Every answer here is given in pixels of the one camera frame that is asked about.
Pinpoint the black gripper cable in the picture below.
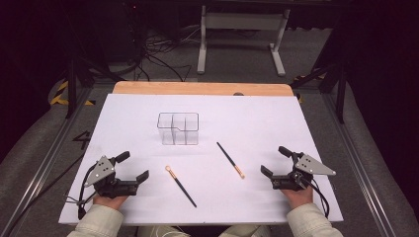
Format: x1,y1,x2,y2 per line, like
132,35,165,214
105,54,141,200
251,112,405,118
76,163,100,221
304,177,331,219

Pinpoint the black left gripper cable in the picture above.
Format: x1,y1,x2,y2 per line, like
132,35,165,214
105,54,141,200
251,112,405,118
76,163,100,221

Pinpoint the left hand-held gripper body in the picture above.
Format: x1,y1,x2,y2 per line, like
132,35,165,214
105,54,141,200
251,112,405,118
83,155,139,199

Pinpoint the bundle of black floor cables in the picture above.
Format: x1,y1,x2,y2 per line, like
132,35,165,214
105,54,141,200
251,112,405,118
131,26,206,83

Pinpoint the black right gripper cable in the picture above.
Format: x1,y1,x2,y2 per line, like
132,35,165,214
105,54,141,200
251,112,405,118
304,177,331,219

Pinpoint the aluminium floor rail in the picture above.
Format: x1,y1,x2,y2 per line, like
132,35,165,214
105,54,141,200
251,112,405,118
0,87,95,237
320,93,401,237

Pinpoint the white metal stand frame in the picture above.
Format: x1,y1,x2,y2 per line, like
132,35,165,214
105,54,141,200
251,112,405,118
196,4,292,77

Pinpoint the black tripod stand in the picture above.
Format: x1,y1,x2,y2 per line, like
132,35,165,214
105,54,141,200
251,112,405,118
63,48,126,119
290,58,350,124

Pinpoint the gold-tipped black makeup brush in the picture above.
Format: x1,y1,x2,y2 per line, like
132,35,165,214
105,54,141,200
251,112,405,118
215,141,246,180

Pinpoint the person's left hand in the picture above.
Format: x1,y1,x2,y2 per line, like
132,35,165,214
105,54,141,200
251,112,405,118
93,194,129,210

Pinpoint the person's right hand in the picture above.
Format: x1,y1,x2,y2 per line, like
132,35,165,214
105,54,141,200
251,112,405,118
280,186,314,210

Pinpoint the clear plastic organizer box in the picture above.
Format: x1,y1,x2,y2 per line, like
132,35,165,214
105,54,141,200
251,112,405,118
156,112,201,146

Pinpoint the yellow and black floor tape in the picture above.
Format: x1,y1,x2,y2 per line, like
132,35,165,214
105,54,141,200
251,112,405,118
48,80,97,107

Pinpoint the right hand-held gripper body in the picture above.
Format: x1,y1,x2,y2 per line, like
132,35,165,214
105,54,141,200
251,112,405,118
270,151,337,192

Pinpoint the white table mat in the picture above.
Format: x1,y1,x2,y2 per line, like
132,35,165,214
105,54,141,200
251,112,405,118
58,93,344,226

